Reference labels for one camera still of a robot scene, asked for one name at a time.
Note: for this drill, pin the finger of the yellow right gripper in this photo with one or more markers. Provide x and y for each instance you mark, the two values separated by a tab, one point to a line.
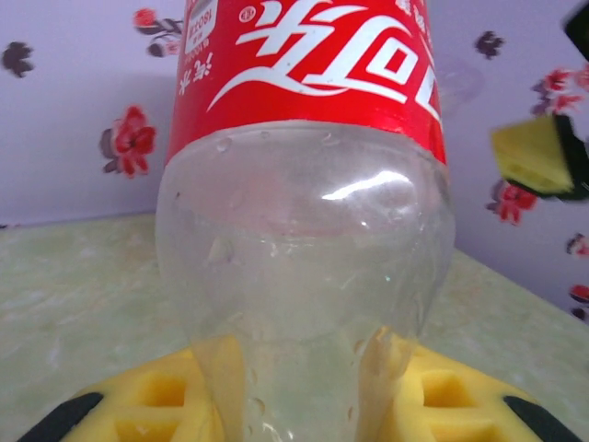
529	152

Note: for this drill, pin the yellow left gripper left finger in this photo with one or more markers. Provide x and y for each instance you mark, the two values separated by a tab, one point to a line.
152	400

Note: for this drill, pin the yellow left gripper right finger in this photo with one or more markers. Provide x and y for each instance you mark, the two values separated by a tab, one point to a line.
451	405

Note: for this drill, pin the clear cola bottle red label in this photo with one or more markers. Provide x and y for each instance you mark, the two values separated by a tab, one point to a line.
303	207

